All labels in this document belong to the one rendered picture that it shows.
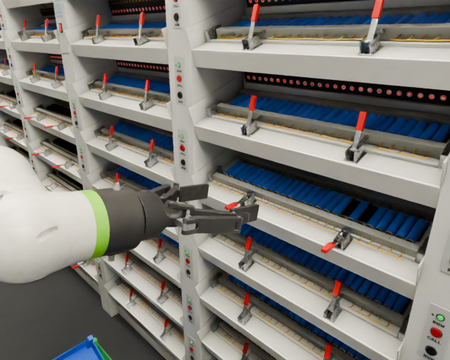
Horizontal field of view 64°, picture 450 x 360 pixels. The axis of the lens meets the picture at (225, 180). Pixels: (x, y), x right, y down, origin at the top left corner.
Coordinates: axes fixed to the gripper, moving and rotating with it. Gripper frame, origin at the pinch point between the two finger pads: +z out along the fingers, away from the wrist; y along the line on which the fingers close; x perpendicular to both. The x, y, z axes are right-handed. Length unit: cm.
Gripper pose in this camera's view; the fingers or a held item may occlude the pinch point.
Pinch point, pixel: (225, 201)
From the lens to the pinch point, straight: 67.5
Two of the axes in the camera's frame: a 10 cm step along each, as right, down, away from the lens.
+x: 1.5, -9.6, -2.4
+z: 6.9, -0.7, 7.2
